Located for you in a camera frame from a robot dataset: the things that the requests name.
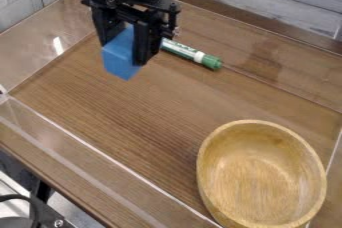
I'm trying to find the blue rectangular block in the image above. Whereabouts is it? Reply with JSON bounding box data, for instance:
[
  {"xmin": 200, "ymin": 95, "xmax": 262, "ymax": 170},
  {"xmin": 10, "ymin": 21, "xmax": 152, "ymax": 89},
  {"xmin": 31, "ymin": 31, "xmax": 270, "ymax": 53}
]
[{"xmin": 102, "ymin": 26, "xmax": 141, "ymax": 80}]

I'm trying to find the black cable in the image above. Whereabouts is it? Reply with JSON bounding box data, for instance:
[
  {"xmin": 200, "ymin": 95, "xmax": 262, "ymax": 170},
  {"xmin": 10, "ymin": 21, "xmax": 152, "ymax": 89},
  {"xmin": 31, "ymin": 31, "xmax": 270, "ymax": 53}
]
[{"xmin": 0, "ymin": 194, "xmax": 42, "ymax": 228}]

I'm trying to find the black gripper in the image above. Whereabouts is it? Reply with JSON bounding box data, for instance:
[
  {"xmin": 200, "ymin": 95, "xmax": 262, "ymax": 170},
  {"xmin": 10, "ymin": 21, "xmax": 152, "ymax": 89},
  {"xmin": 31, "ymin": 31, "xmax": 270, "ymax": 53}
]
[{"xmin": 82, "ymin": 0, "xmax": 181, "ymax": 66}]

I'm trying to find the green and white marker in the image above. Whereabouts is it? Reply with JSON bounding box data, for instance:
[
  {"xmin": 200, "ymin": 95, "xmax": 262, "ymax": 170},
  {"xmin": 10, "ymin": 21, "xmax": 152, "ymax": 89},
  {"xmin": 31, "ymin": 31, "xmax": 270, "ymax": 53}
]
[{"xmin": 161, "ymin": 38, "xmax": 222, "ymax": 70}]

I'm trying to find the clear acrylic tray wall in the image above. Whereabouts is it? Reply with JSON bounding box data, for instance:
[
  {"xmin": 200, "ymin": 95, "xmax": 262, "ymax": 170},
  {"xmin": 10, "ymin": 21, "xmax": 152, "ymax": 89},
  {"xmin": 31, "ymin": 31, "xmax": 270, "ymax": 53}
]
[{"xmin": 0, "ymin": 0, "xmax": 342, "ymax": 228}]

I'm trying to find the black metal table leg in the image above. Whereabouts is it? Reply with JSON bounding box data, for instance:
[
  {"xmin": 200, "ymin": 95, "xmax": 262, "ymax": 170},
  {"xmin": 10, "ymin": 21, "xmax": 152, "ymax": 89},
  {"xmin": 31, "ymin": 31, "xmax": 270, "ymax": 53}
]
[{"xmin": 35, "ymin": 181, "xmax": 53, "ymax": 203}]

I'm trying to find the brown wooden bowl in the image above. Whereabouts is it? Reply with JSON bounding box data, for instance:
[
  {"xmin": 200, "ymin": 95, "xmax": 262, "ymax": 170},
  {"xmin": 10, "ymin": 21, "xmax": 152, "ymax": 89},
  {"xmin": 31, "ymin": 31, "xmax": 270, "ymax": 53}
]
[{"xmin": 197, "ymin": 120, "xmax": 328, "ymax": 228}]

